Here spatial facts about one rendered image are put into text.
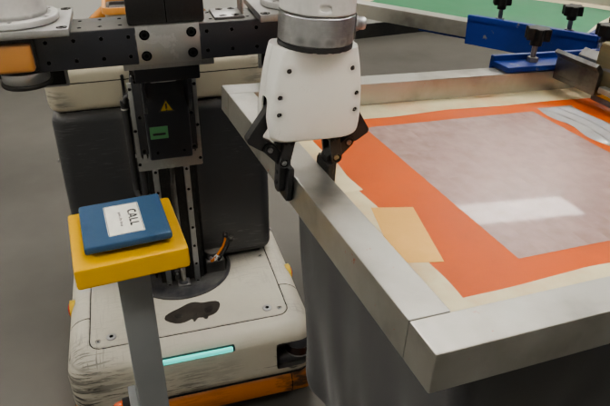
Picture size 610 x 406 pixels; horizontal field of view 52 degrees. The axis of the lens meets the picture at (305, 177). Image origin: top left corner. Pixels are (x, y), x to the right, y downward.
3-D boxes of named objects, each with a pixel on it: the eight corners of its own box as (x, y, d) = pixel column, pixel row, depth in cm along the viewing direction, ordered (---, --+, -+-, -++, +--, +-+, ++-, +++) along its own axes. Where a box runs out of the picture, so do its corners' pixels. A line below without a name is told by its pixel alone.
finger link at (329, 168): (345, 127, 69) (339, 181, 73) (318, 130, 68) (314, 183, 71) (357, 139, 67) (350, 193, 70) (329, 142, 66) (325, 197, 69)
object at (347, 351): (422, 624, 77) (465, 370, 57) (294, 371, 114) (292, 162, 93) (444, 614, 78) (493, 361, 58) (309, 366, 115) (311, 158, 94)
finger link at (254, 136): (295, 75, 63) (317, 118, 66) (231, 116, 63) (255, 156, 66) (299, 79, 62) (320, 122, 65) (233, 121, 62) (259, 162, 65)
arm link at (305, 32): (349, 0, 65) (346, 27, 66) (268, 2, 62) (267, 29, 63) (382, 17, 59) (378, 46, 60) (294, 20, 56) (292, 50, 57)
